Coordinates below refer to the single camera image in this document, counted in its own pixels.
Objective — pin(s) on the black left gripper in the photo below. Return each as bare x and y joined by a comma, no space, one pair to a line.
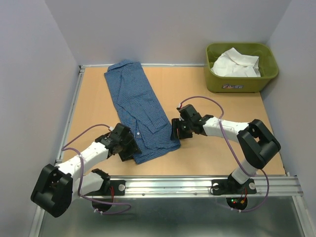
132,149

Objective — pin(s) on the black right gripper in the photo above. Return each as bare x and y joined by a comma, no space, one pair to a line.
176,124

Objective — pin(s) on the blue plaid long sleeve shirt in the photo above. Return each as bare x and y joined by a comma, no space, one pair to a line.
138,108

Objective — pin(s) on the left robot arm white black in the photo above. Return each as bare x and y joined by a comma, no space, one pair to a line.
59,185

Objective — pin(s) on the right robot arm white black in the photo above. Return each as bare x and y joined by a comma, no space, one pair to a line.
257,143

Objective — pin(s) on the white cloth in bin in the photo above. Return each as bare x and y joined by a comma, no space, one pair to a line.
231,63

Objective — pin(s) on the green plastic bin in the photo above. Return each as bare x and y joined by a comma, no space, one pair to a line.
267,67

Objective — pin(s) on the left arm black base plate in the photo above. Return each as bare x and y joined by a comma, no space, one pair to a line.
108,192

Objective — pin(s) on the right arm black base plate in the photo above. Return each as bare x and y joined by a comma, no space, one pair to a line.
237,194

